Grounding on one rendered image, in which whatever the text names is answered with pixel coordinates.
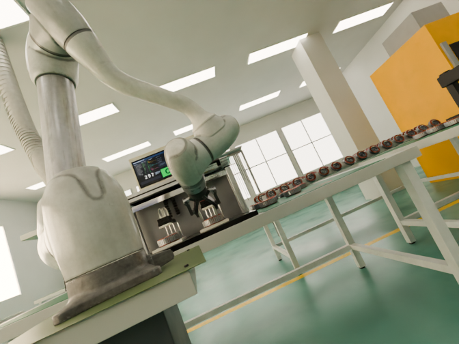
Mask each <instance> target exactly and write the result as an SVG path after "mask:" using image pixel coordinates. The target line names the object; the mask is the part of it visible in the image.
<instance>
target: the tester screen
mask: <svg viewBox="0 0 459 344"><path fill-rule="evenodd" d="M164 160H165V155H164V151H163V152H160V153H158V154H155V155H153V156H150V157H147V158H144V159H143V160H140V161H137V162H134V163H133V166H134V168H135V172H136V174H137V177H138V180H139V183H140V185H141V183H142V182H144V181H146V180H149V179H152V178H153V177H151V178H148V179H146V180H145V178H144V175H147V174H150V173H153V172H154V174H155V176H154V177H156V176H159V175H161V178H158V179H157V180H154V181H151V182H148V183H147V184H144V185H141V187H143V186H146V185H148V184H151V183H153V182H156V181H158V180H161V179H163V178H165V177H168V176H170V175H168V176H165V177H163V175H162V173H161V169H164V168H165V167H167V165H165V166H163V167H159V165H158V163H159V162H162V161H164Z"/></svg>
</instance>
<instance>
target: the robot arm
mask: <svg viewBox="0 0 459 344"><path fill-rule="evenodd" d="M25 3H26V6H27V9H28V10H29V11H30V12H31V13H30V15H29V33H28V35H27V41H26V47H25V59H26V66H27V70H28V72H29V76H30V79H31V81H32V83H33V84H34V85H35V86H36V87H37V91H38V104H39V111H40V124H41V131H42V144H43V151H44V163H45V171H46V184H47V185H46V188H45V190H44V194H43V196H42V198H41V200H39V202H38V204H37V236H38V254H39V256H40V258H41V260H43V262H44V263H45V264H46V265H48V266H49V267H51V268H54V269H56V270H61V273H62V275H63V278H64V280H65V283H66V282H67V283H66V290H67V294H68V299H69V301H68V303H67V305H65V307H63V308H62V309H61V310H60V311H59V312H57V313H56V314H55V315H54V316H53V317H52V320H53V325H54V326H56V325H58V324H60V323H63V322H65V321H66V320H68V319H70V318H72V317H74V316H76V315H78V314H80V313H82V312H83V311H86V310H87V309H90V308H92V307H94V306H96V305H98V304H100V303H102V302H104V301H106V300H108V299H110V298H112V297H114V296H116V295H118V294H120V293H122V292H124V291H126V290H128V289H130V288H132V287H134V286H136V285H138V284H140V283H143V282H145V281H147V280H149V279H151V278H154V277H155V276H158V275H159V274H161V273H162V270H161V267H162V266H163V265H165V264H166V263H168V262H169V261H171V260H172V259H174V254H173V251H172V250H171V249H169V250H165V251H162V252H159V253H156V254H153V255H151V254H149V255H147V254H146V251H145V249H143V248H144V247H143V243H142V241H141V236H140V232H139V228H138V226H137V221H136V219H135V216H134V214H133V211H132V208H131V206H130V203H129V201H128V198H127V196H126V194H125V192H124V190H123V188H122V187H121V186H120V184H119V183H118V181H117V180H116V179H115V178H114V177H113V176H112V175H111V174H110V173H109V172H107V171H106V170H104V169H101V168H99V167H96V166H86V163H85V154H84V149H83V141H82V136H81V127H80V122H79V114H78V108H77V100H76V95H75V89H76V88H77V86H78V84H79V64H81V65H82V66H83V67H84V68H86V69H87V70H88V71H89V72H91V73H92V74H93V75H94V76H95V77H96V78H97V79H98V80H99V81H101V82H102V83H104V84H105V85H106V86H108V87H110V88H111V89H113V90H115V91H117V92H119V93H121V94H124V95H126V96H129V97H132V98H136V99H139V100H143V101H146V102H150V103H152V104H157V105H160V106H164V107H167V108H170V109H173V110H176V111H179V112H181V113H183V114H185V115H186V116H187V117H188V118H189V119H190V121H191V123H192V125H193V131H192V133H193V134H194V138H193V139H191V140H188V139H185V138H182V137H178V138H174V139H172V140H170V141H169V142H168V143H167V144H166V146H165V149H164V155H165V161H166V163H167V166H168V168H169V171H170V173H171V174H172V175H173V177H174V178H175V180H176V181H178V182H179V184H180V185H181V187H182V189H183V191H184V192H185V193H187V194H188V198H187V199H185V198H183V199H182V200H183V203H184V205H185V206H187V208H188V210H189V213H190V215H191V216H192V215H194V214H195V215H196V216H197V217H200V218H201V220H202V222H204V219H203V216H202V215H201V212H200V211H199V209H198V205H199V202H200V201H203V200H206V201H208V202H210V203H211V204H212V206H213V208H214V211H215V213H216V215H217V216H218V214H217V211H216V210H217V209H218V206H217V204H220V203H221V202H220V200H219V197H218V195H217V190H216V188H215V186H212V188H207V187H206V181H205V177H204V171H205V170H206V168H207V167H208V165H209V164H210V163H211V162H212V161H213V160H215V159H217V158H218V157H220V156H221V155H222V154H224V153H225V152H226V151H227V150H228V149H229V148H230V147H231V146H232V145H233V143H234V142H235V141H236V139H237V138H238V135H239V133H240V126H239V123H238V121H237V120H236V118H234V117H232V116H231V115H221V116H218V115H216V114H215V113H209V112H207V111H205V110H204V109H203V108H202V107H201V106H200V105H198V104H197V103H196V102H194V101H193V100H191V99H190V98H187V97H186V96H183V95H181V94H177V93H176V92H173V91H169V90H168V89H164V88H162V87H159V86H156V85H153V84H151V83H147V82H145V81H142V80H139V79H137V78H134V77H132V76H129V75H127V74H126V73H124V72H122V71H121V70H120V69H119V68H117V67H116V66H115V64H114V63H113V62H112V61H111V59H110V58H109V56H108V54H107V52H106V51H105V49H104V48H103V46H102V44H101V43H100V40H99V39H98V37H97V35H96V34H95V33H94V31H93V30H92V28H91V27H90V25H89V24H88V22H87V21H86V20H85V19H84V17H83V16H82V15H81V13H80V12H79V11H78V10H77V9H76V8H75V7H74V6H73V5H72V4H71V2H69V0H25ZM210 192H211V193H212V194H213V195H214V197H215V199H216V200H214V199H213V198H212V197H210V196H209V193H210ZM190 201H194V208H193V210H192V209H191V206H190V204H189V203H190ZM138 250H139V251H138ZM132 253H133V254H132ZM127 255H128V256H127ZM122 257H123V258H122ZM118 259H119V260H118ZM116 260H117V261H116ZM113 261H114V262H113ZM112 262H113V263H112ZM107 264H108V265H107ZM102 266H103V267H102ZM96 269H97V270H96ZM91 271H92V272H91ZM86 273H87V274H86ZM79 276H80V277H79ZM74 278H75V279H74ZM70 280H71V281H70ZM68 281H69V282H68Z"/></svg>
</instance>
